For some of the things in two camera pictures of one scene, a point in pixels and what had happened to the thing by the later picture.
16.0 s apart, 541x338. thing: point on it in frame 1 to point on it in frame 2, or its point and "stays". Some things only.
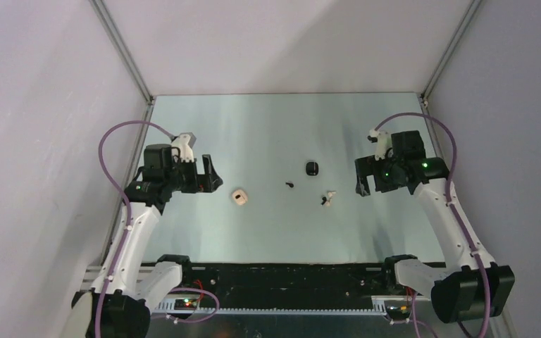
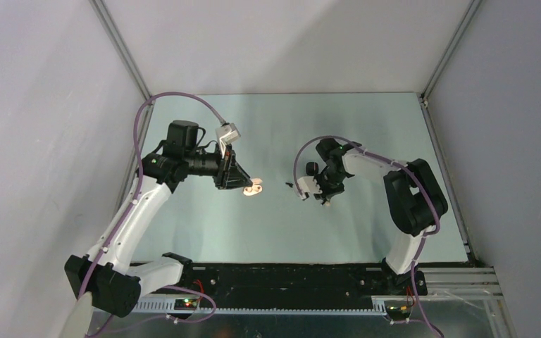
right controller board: x=396 y=309 stays
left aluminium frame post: x=129 y=63 stays
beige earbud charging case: x=240 y=196 to x=255 y=189
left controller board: x=185 y=303 stays
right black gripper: x=369 y=165 to x=326 y=192
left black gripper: x=206 y=182 to x=230 y=174
